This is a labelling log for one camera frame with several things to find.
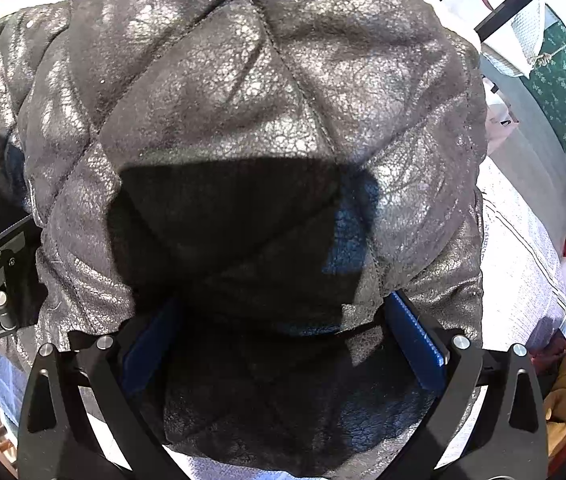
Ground black quilted leather jacket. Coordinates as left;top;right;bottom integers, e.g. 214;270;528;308
0;0;489;461

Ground white striped bed sheet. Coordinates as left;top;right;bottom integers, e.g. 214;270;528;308
183;160;566;480

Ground yellow cloth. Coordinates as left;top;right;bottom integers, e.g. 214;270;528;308
543;346;566;459

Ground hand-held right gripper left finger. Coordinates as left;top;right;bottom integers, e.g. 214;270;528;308
17;298;185;480

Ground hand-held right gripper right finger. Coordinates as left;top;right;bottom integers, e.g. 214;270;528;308
386;289;550;480

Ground white textured cloth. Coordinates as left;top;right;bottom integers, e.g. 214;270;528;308
483;0;549;79

